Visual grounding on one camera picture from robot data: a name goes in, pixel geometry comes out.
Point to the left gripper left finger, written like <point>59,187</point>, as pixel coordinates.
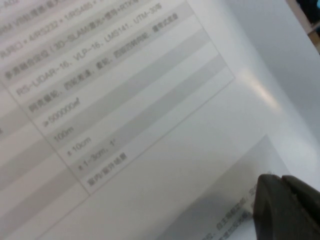
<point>275,217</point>

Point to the white product brochure book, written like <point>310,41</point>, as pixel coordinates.
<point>150,150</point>

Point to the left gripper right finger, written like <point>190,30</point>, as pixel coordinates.
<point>307,197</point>

